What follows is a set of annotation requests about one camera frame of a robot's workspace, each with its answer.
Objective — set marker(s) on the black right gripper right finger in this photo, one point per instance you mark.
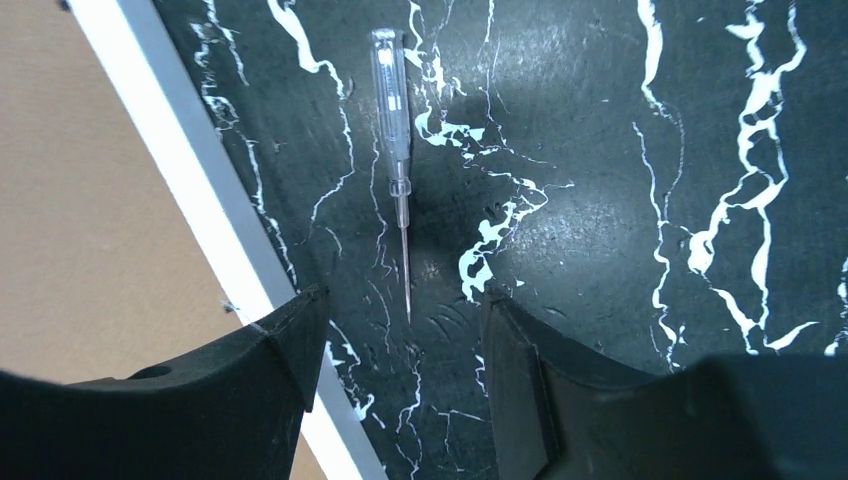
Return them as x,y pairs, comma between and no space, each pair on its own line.
561,410

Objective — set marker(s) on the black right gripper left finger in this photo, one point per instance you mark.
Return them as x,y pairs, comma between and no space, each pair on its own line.
230,409

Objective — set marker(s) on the white picture frame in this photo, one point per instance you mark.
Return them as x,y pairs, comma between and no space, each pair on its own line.
127,237

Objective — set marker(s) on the clear tester screwdriver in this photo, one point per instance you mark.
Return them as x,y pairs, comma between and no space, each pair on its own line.
389,74

